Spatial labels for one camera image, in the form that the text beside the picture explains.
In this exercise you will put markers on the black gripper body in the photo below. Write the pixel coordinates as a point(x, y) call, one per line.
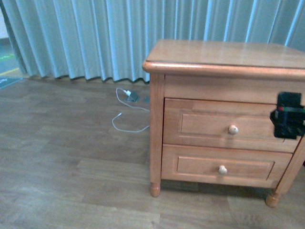
point(289, 116)

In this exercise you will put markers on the wooden drawer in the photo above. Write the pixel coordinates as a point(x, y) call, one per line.
point(223, 166)
point(223, 125)

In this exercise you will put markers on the light wooden nightstand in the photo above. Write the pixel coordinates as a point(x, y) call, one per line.
point(227, 72)

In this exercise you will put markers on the closed metal floor socket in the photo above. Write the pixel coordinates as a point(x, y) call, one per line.
point(146, 99)

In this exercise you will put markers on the pale green pleated curtain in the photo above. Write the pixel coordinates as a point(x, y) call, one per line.
point(111, 38)

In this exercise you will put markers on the dark green floor mat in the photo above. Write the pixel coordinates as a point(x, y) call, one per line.
point(7, 81)

